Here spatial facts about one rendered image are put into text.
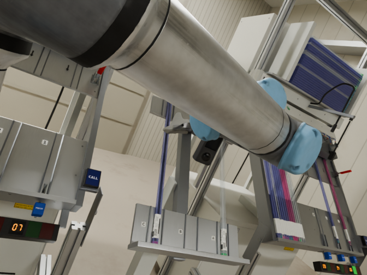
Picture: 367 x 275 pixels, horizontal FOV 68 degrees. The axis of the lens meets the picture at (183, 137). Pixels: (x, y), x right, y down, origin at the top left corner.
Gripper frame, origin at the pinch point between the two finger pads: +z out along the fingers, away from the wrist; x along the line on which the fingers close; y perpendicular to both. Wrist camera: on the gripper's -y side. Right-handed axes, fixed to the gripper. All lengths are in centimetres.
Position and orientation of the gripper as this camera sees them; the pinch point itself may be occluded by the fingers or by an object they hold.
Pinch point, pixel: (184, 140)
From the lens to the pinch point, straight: 81.2
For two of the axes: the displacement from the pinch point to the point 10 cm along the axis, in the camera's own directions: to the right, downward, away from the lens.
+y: 1.9, -9.2, 3.3
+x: -8.5, -3.2, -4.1
